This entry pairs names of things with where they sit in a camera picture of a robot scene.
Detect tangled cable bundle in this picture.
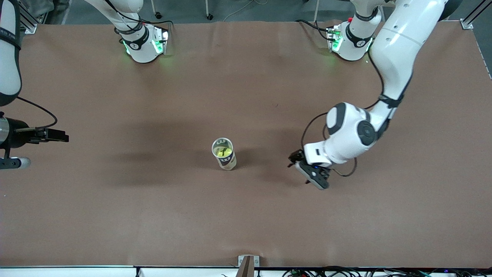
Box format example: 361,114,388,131
283,265,492,277

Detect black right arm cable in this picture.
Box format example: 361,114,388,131
15,96,58,130

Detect clear printed tennis ball can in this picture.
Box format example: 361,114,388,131
211,137,237,171

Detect aluminium frame profile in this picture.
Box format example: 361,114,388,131
461,0,492,30
17,0,38,35

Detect black base power cable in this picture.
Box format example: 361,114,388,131
295,19,332,41
108,0,173,29

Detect white table edge rail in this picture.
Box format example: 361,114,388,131
0,266,492,277

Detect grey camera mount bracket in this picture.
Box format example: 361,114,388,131
238,255,260,277

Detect white floor cable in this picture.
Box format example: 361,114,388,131
223,0,269,22

